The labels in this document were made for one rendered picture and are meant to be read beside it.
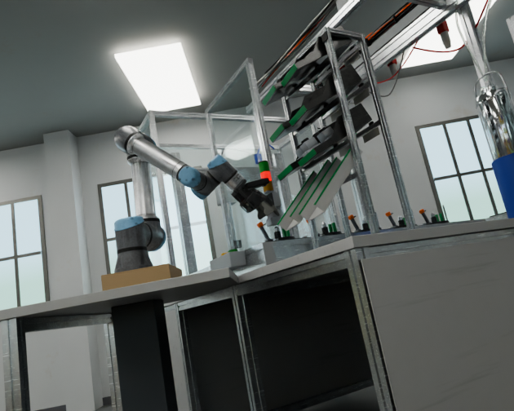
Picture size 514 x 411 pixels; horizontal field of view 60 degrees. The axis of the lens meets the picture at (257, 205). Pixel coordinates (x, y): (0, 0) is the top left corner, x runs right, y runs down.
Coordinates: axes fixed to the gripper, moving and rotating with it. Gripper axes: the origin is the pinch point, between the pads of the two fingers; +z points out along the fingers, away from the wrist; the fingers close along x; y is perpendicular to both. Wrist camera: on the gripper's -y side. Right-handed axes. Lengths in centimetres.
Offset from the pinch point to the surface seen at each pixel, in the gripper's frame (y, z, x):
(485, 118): -68, 33, 58
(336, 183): 5.1, -1.5, 49.1
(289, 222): 11.1, 1.4, 20.9
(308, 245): 9.9, 14.8, 16.7
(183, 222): -13, -19, -105
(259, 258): 26.7, 2.6, 12.5
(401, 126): -346, 110, -199
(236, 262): 29.7, -1.1, 2.1
